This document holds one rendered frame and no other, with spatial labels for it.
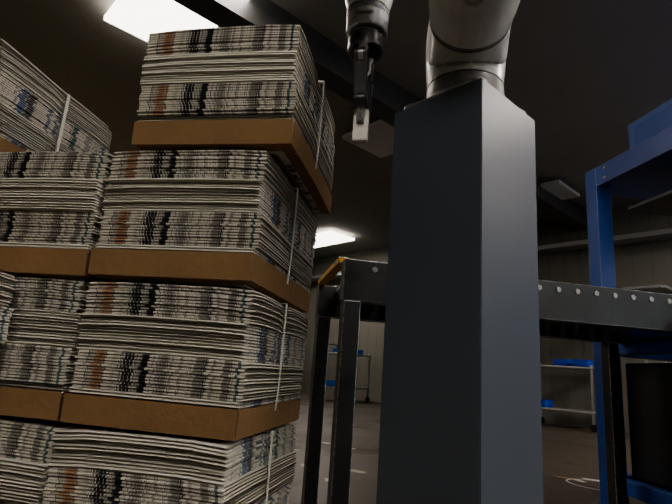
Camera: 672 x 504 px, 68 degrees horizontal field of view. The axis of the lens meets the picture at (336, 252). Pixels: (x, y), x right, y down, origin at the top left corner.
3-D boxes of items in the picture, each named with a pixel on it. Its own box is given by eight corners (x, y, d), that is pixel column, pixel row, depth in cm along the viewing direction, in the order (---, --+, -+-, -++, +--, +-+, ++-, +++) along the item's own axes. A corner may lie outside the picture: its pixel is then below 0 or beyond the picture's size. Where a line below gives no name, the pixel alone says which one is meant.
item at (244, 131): (291, 142, 81) (293, 118, 82) (130, 143, 86) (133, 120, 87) (311, 177, 97) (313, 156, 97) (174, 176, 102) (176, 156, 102)
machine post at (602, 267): (612, 509, 212) (595, 166, 247) (598, 503, 220) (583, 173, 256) (631, 509, 213) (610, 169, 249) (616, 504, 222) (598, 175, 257)
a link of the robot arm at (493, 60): (499, 111, 109) (498, 23, 114) (515, 60, 92) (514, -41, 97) (423, 111, 112) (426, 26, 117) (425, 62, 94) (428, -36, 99)
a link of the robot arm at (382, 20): (343, 0, 103) (341, 25, 102) (387, -3, 101) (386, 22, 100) (350, 29, 112) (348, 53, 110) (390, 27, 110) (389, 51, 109)
